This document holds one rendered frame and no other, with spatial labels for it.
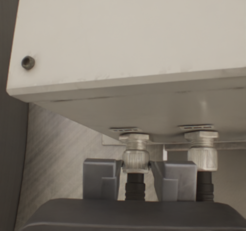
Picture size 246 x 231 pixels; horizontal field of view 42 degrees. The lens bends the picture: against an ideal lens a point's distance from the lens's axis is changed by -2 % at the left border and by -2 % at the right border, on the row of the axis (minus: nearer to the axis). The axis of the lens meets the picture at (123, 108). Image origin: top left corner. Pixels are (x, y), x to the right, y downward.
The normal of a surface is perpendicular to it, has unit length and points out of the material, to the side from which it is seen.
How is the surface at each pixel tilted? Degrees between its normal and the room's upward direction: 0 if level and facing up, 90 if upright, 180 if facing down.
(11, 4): 27
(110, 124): 132
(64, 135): 90
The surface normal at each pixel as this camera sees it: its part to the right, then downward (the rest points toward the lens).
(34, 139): -0.34, -0.25
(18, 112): 0.94, -0.12
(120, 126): -0.03, 0.97
